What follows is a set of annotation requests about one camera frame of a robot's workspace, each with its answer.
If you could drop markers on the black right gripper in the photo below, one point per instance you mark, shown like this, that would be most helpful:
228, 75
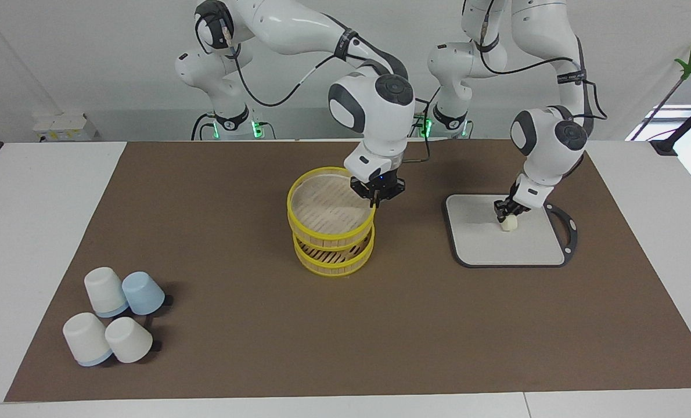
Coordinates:
383, 188

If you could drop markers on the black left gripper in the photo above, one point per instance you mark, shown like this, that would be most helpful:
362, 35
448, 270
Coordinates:
518, 200

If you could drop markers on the cream white steamed bun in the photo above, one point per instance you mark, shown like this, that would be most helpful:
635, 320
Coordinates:
509, 224

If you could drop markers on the yellow-rimmed bamboo steamer tier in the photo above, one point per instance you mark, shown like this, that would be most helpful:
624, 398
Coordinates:
334, 261
322, 212

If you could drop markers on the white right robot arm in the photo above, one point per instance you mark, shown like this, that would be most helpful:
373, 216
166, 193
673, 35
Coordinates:
374, 116

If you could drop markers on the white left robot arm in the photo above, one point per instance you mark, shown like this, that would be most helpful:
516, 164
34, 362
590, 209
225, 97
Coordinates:
546, 157

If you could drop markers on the white grey-rimmed cutting board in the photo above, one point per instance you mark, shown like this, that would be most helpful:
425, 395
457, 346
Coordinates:
490, 244

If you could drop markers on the brown table mat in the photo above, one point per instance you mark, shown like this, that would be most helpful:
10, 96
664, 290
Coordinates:
264, 325

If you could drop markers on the black clamp stand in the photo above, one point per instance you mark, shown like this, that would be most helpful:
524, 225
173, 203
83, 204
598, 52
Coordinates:
685, 125

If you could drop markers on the light blue plastic cup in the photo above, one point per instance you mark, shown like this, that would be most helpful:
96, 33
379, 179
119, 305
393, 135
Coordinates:
143, 293

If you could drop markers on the white plastic cup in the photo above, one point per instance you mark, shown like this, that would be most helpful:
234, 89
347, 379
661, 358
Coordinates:
85, 339
104, 290
128, 341

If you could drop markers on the white power box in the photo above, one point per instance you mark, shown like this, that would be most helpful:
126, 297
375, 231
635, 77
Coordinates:
64, 126

